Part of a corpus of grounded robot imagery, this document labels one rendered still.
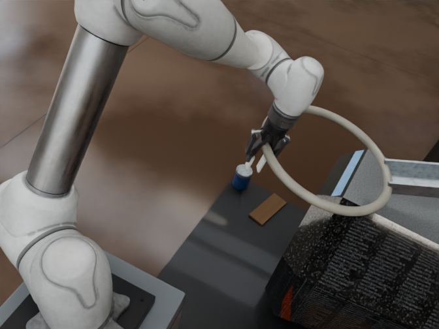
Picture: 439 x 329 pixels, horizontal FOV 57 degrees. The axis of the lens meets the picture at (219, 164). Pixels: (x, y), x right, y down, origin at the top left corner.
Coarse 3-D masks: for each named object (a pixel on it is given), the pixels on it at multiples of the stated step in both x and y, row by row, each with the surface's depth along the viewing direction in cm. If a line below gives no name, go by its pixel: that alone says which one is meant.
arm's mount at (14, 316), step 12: (120, 288) 106; (132, 288) 107; (24, 300) 100; (132, 300) 104; (144, 300) 105; (24, 312) 98; (36, 312) 99; (132, 312) 102; (144, 312) 103; (12, 324) 96; (24, 324) 96; (120, 324) 100; (132, 324) 100
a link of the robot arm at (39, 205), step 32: (96, 0) 68; (96, 32) 72; (128, 32) 72; (64, 64) 78; (96, 64) 75; (64, 96) 78; (96, 96) 79; (64, 128) 81; (32, 160) 87; (64, 160) 84; (0, 192) 94; (32, 192) 87; (64, 192) 90; (0, 224) 91; (32, 224) 87; (64, 224) 92
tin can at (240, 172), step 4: (240, 164) 243; (244, 164) 244; (236, 168) 241; (240, 168) 241; (244, 168) 241; (236, 172) 239; (240, 172) 239; (244, 172) 239; (248, 172) 240; (236, 176) 241; (240, 176) 238; (244, 176) 237; (248, 176) 238; (236, 180) 242; (240, 180) 241; (244, 180) 240; (248, 180) 242; (236, 184) 244; (240, 184) 243; (244, 184) 243; (236, 188) 246; (240, 188) 245; (244, 188) 246
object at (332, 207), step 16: (304, 112) 151; (320, 112) 152; (352, 128) 151; (368, 144) 148; (272, 160) 125; (288, 176) 122; (384, 176) 139; (304, 192) 120; (384, 192) 132; (320, 208) 121; (336, 208) 120; (352, 208) 122; (368, 208) 124
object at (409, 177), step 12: (396, 168) 143; (408, 168) 142; (420, 168) 141; (432, 168) 140; (396, 180) 140; (408, 180) 140; (420, 180) 139; (432, 180) 139; (396, 192) 136; (408, 192) 135; (420, 192) 134; (432, 192) 133
